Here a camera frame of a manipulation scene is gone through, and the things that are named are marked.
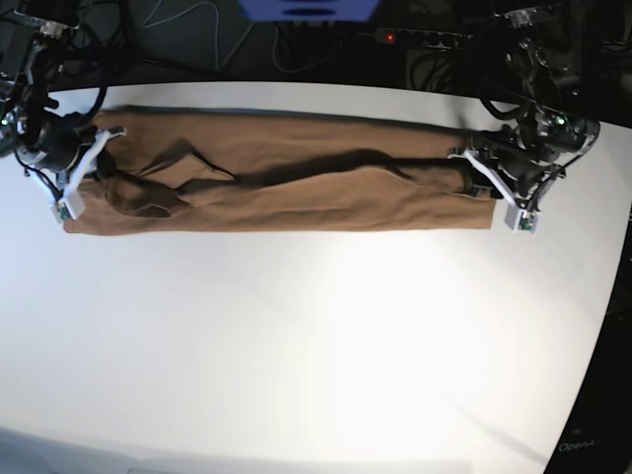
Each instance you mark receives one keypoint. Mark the black OpenArm base plate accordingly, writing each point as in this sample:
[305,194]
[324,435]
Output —
[597,436]

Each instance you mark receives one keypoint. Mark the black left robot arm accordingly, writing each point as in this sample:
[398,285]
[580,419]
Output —
[526,62]

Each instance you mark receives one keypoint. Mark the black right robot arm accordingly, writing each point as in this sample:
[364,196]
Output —
[29,123]

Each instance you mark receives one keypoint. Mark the blue box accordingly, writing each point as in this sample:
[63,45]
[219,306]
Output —
[309,10]

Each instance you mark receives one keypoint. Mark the brown T-shirt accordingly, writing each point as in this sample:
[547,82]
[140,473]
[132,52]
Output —
[198,171]

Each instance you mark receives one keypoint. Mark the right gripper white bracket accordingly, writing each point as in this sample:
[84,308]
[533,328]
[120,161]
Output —
[60,170]

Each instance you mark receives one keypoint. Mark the black power strip red light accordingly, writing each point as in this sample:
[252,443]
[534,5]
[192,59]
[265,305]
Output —
[421,39]

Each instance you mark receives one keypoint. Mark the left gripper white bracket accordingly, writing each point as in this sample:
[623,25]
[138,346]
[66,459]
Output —
[502,165]

